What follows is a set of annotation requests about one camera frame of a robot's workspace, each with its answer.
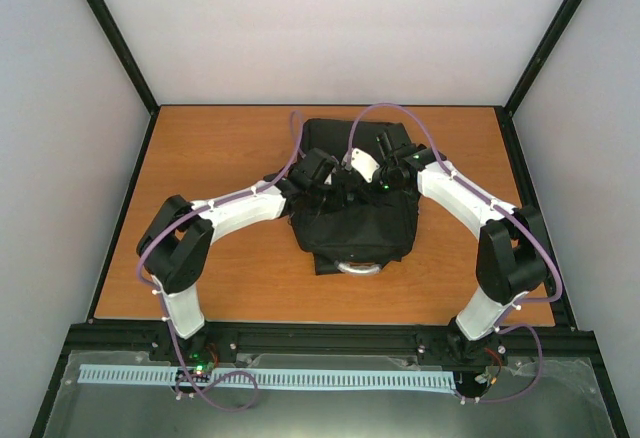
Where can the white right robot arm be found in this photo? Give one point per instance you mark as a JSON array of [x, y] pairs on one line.
[[510, 260]]

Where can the black student backpack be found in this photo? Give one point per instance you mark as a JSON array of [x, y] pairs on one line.
[[358, 233]]

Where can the black frame post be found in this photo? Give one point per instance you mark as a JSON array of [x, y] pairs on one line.
[[555, 30], [114, 36]]

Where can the black frame post right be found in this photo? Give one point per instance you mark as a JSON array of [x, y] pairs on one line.
[[555, 30]]

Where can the black frame post left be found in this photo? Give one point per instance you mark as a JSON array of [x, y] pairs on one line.
[[114, 36]]

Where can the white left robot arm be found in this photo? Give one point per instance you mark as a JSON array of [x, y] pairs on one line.
[[173, 251]]

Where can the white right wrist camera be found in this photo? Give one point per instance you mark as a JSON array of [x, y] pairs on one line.
[[363, 163]]

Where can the light blue cable duct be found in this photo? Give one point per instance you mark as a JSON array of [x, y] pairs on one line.
[[271, 379]]

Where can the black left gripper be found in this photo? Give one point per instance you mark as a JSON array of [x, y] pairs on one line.
[[336, 205]]

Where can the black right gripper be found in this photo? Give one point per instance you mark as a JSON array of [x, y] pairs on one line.
[[363, 190]]

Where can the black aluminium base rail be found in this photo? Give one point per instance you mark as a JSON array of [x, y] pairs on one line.
[[228, 342]]

